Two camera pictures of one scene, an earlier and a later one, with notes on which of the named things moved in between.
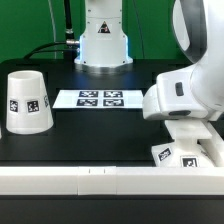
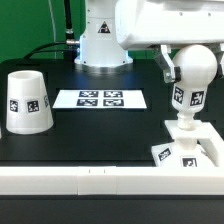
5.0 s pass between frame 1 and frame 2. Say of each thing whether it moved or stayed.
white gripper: moved
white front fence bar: stayed
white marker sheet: stayed
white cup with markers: stayed
